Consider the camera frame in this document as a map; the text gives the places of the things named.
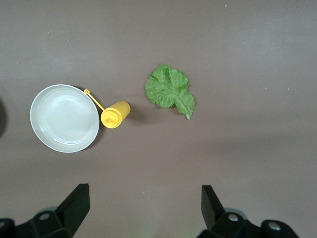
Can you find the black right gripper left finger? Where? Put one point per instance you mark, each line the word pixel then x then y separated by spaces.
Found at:
pixel 69 213

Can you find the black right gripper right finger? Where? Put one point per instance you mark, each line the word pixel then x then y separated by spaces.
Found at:
pixel 213 213

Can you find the yellow mustard squeeze bottle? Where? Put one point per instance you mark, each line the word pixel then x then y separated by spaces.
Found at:
pixel 116 114

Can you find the green lettuce leaf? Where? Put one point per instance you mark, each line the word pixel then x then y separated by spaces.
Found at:
pixel 168 90

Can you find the beige round plate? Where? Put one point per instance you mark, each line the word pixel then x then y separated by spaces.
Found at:
pixel 64 117

